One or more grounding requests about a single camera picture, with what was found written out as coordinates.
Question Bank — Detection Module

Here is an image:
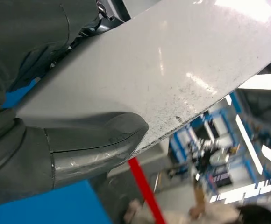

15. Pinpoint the red barrier belt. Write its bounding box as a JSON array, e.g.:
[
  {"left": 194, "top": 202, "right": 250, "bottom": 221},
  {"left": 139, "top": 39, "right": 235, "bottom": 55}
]
[{"left": 128, "top": 157, "right": 167, "bottom": 224}]

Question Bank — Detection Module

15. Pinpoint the blue metal shelf rack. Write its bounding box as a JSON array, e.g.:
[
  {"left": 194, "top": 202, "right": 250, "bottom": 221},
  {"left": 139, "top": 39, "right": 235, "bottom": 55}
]
[{"left": 0, "top": 78, "right": 113, "bottom": 224}]

